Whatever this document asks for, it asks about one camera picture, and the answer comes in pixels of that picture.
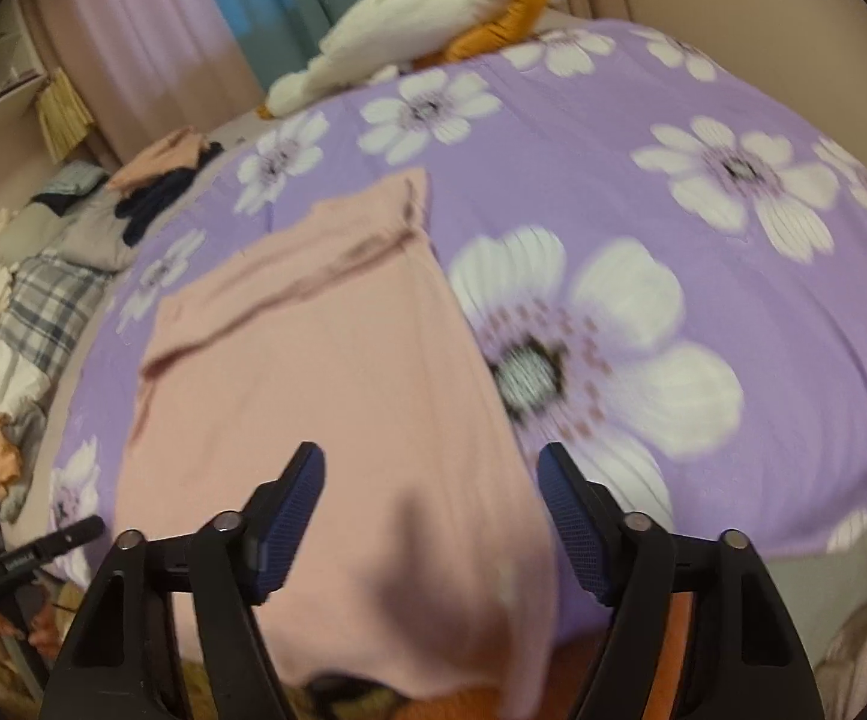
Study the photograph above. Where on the grey plaid pillow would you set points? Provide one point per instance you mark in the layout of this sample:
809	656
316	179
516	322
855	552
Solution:
49	306

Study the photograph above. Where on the peach folded garment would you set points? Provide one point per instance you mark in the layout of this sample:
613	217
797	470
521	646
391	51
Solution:
179	149

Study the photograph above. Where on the pink curtain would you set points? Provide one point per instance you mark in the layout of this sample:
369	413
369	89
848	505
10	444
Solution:
145	67

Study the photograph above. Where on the white plush goose toy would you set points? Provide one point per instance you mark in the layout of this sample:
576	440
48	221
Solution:
372	35

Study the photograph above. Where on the dark navy clothes pile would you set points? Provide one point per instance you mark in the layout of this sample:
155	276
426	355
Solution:
140	208

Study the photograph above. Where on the yellow hanging cloth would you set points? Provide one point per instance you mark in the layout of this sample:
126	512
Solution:
64	119

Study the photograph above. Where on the pink striped knit garment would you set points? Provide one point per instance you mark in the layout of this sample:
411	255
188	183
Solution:
428	564

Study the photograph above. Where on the purple floral duvet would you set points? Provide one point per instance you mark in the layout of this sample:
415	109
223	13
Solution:
668	276

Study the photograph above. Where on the beige pillow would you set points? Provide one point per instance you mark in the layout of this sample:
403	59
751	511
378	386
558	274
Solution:
90	235

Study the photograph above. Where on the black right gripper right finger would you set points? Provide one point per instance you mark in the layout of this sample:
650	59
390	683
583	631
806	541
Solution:
697	629

